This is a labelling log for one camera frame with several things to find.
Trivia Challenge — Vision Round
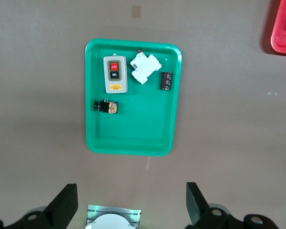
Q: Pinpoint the green plastic tray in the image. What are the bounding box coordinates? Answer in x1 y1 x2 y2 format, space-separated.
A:
84 38 183 157

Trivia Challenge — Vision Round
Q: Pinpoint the red tray with fittings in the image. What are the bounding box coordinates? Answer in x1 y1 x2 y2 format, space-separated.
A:
270 0 286 56

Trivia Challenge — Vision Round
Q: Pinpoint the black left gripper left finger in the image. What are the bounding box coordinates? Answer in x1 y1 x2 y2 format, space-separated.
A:
0 183 79 229

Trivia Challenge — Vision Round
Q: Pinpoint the small black rocker switch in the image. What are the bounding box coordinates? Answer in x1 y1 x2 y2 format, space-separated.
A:
159 70 173 92

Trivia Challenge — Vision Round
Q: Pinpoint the grey on-off switch box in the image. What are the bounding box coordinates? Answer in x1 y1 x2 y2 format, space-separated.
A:
102 55 129 94

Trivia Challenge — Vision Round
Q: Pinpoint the white circuit breaker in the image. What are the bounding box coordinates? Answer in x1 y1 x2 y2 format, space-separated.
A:
129 52 163 85

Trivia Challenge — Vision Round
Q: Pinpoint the brown tape patch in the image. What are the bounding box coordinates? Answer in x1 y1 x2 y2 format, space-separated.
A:
131 5 142 19

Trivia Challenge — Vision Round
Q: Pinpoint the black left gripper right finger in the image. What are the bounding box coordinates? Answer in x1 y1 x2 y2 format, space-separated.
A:
185 182 280 229

